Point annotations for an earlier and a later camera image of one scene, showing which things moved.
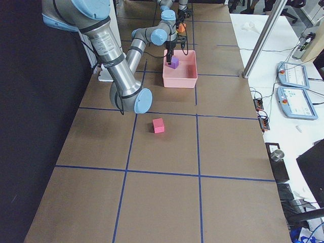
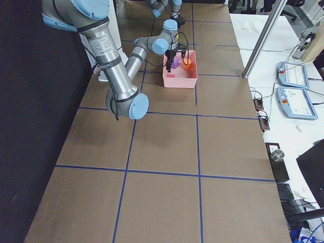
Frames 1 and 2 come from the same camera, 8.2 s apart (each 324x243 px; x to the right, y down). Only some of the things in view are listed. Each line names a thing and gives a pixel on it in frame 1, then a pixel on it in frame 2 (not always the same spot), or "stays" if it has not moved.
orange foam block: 181,27 → 190,66
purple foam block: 174,63 stays
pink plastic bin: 185,76 stays
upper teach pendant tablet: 292,75 stays
